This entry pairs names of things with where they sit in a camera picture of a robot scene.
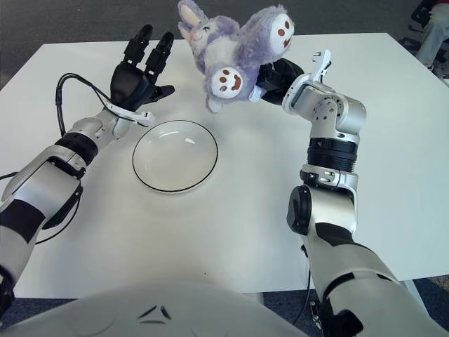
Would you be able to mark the purple plush bunny doll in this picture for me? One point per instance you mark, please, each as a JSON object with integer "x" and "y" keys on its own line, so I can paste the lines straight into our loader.
{"x": 228, "y": 45}

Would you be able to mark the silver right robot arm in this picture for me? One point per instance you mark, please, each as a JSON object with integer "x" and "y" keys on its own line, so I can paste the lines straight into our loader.
{"x": 333, "y": 210}

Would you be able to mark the white plate with black rim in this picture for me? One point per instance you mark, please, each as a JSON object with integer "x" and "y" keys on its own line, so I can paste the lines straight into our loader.
{"x": 175, "y": 158}

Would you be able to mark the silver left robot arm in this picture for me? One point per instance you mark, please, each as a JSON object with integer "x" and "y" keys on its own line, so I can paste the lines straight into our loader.
{"x": 38, "y": 186}

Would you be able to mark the grey robot torso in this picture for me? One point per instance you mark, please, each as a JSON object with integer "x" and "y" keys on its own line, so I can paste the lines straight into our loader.
{"x": 158, "y": 312}

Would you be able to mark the white table leg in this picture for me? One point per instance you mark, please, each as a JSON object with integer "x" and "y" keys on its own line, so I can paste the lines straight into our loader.
{"x": 417, "y": 296}

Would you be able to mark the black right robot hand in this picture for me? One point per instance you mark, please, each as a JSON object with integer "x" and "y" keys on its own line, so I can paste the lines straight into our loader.
{"x": 280, "y": 75}

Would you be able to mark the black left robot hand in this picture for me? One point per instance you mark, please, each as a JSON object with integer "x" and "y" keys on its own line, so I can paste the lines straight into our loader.
{"x": 128, "y": 84}

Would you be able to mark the seated person in jeans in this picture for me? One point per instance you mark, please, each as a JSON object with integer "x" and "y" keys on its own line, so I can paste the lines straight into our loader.
{"x": 433, "y": 38}

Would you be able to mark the black metal bracket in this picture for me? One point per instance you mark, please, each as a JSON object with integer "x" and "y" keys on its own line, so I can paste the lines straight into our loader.
{"x": 315, "y": 312}

